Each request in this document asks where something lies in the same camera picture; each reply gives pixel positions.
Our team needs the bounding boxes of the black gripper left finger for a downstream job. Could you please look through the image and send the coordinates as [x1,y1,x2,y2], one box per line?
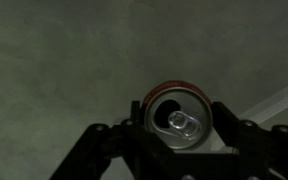
[50,100,178,180]

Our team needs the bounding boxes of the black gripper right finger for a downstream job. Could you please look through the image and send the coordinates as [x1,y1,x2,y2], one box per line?
[212,101,288,180]

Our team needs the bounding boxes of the clear plastic container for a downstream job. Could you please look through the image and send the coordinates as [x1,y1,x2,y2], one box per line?
[210,85,288,155]

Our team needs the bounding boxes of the red and silver soda can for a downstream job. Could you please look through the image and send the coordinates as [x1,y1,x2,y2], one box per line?
[140,79,215,151]

